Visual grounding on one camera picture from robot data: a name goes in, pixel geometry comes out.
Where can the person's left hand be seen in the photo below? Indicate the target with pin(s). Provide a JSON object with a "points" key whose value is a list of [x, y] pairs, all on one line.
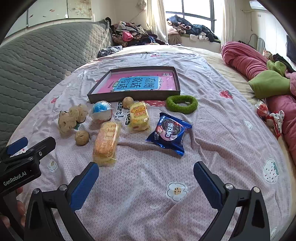
{"points": [[21, 208]]}

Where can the beige mesh bath puff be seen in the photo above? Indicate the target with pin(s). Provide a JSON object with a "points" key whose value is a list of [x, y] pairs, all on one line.
{"points": [[69, 118]]}

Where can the floral wall picture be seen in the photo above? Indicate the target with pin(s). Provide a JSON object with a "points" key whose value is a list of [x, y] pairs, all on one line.
{"points": [[78, 8]]}

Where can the dark clothes heap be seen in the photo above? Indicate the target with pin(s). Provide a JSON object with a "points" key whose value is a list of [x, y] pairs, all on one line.
{"points": [[281, 59]]}

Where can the pink blanket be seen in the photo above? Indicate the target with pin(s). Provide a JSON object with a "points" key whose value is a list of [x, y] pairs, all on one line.
{"points": [[245, 60]]}

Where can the blue cookie packet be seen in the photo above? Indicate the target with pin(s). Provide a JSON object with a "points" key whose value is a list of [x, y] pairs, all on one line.
{"points": [[168, 132]]}

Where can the dark floral cloth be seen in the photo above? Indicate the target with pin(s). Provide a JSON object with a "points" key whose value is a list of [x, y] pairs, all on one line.
{"points": [[108, 51]]}

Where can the clothes heap on windowsill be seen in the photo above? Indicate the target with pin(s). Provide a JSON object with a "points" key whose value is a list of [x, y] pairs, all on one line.
{"points": [[196, 30]]}

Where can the grey quilted headboard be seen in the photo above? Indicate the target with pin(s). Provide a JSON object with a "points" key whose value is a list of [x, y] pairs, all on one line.
{"points": [[34, 62]]}

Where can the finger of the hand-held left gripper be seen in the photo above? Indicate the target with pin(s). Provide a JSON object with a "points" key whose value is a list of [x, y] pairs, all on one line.
{"points": [[44, 144], [17, 144]]}

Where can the brown cloth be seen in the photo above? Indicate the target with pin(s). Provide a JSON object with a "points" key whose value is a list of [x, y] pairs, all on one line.
{"points": [[175, 39]]}

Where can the grey tray pink bottom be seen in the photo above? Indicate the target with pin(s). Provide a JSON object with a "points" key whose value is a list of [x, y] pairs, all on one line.
{"points": [[129, 98]]}

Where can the green fuzzy hair scrunchie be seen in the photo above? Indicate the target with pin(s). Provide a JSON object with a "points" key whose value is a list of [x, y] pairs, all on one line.
{"points": [[171, 103]]}

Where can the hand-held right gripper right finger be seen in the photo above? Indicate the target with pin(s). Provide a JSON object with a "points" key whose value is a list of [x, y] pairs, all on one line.
{"points": [[208, 185]]}

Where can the green fleece cloth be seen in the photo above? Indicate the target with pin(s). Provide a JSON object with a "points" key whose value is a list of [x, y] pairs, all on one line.
{"points": [[270, 83]]}

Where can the pile of mixed clothes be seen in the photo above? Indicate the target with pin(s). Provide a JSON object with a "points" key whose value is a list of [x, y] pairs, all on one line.
{"points": [[129, 34]]}

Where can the pink printed bedsheet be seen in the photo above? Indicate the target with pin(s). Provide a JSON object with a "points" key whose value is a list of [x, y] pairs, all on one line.
{"points": [[150, 185]]}

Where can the cream curtain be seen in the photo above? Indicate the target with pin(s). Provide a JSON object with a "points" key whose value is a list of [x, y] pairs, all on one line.
{"points": [[156, 18], [227, 20]]}

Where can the beige bed sheet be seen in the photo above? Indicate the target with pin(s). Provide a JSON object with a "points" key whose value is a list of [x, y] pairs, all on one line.
{"points": [[222, 67]]}

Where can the window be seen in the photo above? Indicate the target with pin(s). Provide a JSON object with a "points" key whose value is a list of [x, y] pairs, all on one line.
{"points": [[196, 9]]}

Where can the beige hanging ornament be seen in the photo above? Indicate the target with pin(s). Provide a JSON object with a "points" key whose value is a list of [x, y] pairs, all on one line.
{"points": [[141, 3]]}

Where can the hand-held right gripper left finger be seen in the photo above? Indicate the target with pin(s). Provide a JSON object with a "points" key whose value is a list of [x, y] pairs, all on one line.
{"points": [[85, 183]]}

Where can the white air conditioner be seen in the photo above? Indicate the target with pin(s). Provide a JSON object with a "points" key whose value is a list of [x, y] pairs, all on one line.
{"points": [[256, 5]]}

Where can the red white candy packet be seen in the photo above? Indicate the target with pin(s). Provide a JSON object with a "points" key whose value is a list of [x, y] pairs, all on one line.
{"points": [[262, 110]]}

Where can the blue white toy egg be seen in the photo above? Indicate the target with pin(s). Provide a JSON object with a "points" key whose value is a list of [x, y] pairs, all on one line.
{"points": [[101, 111]]}

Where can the long orange cracker packet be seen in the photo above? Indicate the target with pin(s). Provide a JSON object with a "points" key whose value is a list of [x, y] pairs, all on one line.
{"points": [[106, 141]]}

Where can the red white candy bag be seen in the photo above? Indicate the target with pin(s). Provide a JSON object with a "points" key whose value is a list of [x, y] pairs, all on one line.
{"points": [[276, 122]]}

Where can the small yellow snack packet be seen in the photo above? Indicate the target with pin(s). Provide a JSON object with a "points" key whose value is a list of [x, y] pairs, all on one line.
{"points": [[138, 115]]}

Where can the black television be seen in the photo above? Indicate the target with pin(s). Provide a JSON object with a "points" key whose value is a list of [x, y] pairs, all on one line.
{"points": [[291, 49]]}

